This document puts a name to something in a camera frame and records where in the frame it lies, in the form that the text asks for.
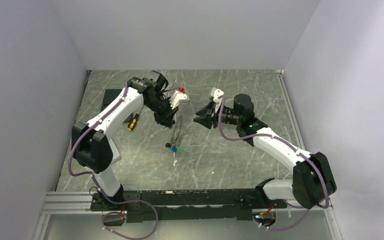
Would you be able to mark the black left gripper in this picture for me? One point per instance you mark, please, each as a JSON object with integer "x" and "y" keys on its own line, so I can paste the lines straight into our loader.
{"x": 166, "y": 119}

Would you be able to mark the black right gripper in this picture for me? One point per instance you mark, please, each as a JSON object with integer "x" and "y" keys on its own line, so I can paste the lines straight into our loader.
{"x": 206, "y": 120}

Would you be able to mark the blue plastic key tag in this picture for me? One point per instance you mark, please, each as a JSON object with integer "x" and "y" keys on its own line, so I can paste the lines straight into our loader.
{"x": 174, "y": 149}

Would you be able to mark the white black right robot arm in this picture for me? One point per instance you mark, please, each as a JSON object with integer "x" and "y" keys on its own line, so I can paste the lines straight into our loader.
{"x": 312, "y": 180}

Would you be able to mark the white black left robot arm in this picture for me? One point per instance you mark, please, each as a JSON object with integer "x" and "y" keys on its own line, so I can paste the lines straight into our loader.
{"x": 91, "y": 142}

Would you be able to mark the white rectangular router box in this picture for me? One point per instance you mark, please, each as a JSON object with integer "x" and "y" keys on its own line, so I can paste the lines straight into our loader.
{"x": 116, "y": 156}

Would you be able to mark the black flat electronic box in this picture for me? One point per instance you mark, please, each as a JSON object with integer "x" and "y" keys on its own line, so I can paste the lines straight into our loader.
{"x": 109, "y": 96}

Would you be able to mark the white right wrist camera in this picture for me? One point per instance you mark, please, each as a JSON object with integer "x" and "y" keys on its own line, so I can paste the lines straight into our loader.
{"x": 216, "y": 95}

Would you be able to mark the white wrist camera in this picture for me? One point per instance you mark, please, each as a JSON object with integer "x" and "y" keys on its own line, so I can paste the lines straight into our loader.
{"x": 216, "y": 95}
{"x": 179, "y": 96}

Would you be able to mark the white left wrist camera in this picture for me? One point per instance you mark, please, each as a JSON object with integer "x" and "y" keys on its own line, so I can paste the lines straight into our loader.
{"x": 179, "y": 96}

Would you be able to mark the yellow black handled screwdriver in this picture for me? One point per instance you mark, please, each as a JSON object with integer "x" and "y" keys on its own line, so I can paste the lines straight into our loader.
{"x": 134, "y": 119}

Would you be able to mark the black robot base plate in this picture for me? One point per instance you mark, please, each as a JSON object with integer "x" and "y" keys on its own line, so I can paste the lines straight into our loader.
{"x": 192, "y": 204}

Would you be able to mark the aluminium frame rail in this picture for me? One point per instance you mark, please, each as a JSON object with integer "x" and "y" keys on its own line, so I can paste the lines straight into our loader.
{"x": 72, "y": 203}

